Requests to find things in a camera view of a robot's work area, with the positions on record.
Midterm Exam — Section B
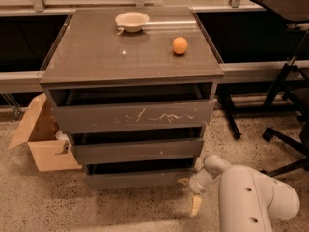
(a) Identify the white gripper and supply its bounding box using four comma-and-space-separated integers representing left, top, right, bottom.
177, 168, 219, 218

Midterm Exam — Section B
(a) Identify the grey bottom drawer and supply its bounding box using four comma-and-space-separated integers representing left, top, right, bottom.
85, 157, 196, 190

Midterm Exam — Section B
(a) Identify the grey drawer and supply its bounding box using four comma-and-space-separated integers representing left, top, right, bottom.
71, 127, 204, 164
50, 82, 214, 133
85, 157, 196, 190

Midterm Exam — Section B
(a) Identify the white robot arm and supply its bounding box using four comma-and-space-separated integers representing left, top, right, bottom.
179, 155, 300, 232

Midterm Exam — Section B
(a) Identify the grey top drawer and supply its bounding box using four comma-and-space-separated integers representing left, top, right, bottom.
50, 82, 214, 133

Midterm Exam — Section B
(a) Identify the grey middle drawer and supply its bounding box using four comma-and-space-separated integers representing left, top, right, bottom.
71, 127, 204, 164

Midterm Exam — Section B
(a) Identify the grey drawer cabinet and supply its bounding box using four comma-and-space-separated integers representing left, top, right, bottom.
39, 6, 225, 179

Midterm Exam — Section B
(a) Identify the black office chair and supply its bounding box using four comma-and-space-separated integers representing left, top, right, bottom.
259, 87, 309, 178

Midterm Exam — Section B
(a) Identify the open cardboard box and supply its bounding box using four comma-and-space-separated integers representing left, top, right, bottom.
9, 94, 82, 171

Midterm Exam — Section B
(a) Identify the orange fruit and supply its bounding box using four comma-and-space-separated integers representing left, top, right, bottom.
172, 37, 188, 55

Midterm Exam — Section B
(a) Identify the white bowl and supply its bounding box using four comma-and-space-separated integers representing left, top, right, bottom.
115, 12, 150, 33

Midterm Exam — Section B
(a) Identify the black standing desk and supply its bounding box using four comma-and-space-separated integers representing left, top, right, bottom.
218, 0, 309, 139

